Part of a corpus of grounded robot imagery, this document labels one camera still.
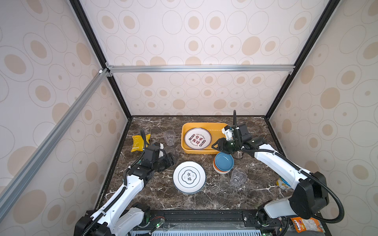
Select white plate green flower outline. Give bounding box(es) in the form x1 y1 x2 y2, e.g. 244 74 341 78
173 161 206 194

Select white plate red characters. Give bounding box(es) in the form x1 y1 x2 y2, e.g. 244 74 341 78
184 127 212 150

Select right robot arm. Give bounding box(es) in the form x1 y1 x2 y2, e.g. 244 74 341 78
212 124 345 224

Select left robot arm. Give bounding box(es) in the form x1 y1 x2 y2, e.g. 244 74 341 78
74 143 178 236

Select clear cup near bin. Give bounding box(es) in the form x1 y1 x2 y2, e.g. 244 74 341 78
163 130 176 147

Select yellow plastic bin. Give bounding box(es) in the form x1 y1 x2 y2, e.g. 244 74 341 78
181 123 227 154

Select clear cup left front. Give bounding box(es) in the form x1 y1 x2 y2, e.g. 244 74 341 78
163 146 179 164

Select blue bowl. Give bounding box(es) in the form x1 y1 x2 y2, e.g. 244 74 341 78
213 152 234 171

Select yellow snack bag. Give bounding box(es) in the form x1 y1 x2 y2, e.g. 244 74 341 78
131 134 151 152

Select orange white bowl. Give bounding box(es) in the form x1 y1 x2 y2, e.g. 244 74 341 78
213 162 230 175

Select clear cup right front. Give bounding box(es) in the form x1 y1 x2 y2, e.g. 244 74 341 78
230 168 248 187

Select orange snack packet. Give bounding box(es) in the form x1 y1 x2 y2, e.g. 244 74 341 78
291 217 325 233

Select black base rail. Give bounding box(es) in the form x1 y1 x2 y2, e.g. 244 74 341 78
85 208 331 236

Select horizontal aluminium rail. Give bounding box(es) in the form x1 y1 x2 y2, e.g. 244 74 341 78
108 65 295 73

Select diagonal aluminium rail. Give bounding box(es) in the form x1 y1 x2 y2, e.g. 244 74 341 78
1 68 109 221

